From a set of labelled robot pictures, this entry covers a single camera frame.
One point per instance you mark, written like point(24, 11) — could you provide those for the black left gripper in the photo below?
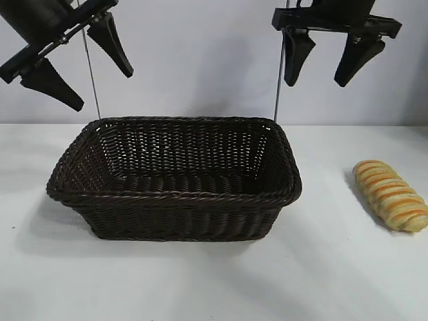
point(36, 16)

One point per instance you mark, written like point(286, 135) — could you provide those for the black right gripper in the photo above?
point(334, 15)

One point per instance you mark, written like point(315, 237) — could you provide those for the long striped twisted bread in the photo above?
point(384, 194)

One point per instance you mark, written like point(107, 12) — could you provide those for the dark brown wicker basket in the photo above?
point(167, 214)

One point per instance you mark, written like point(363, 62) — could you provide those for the thin metal pole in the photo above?
point(93, 83)
point(277, 100)

